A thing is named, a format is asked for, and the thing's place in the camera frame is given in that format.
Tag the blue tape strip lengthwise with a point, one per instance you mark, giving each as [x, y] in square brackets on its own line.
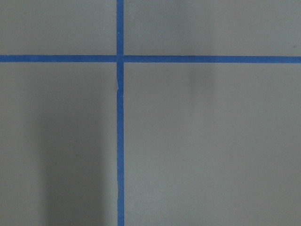
[120, 112]

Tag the blue tape strip crosswise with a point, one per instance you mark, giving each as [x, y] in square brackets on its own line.
[150, 59]

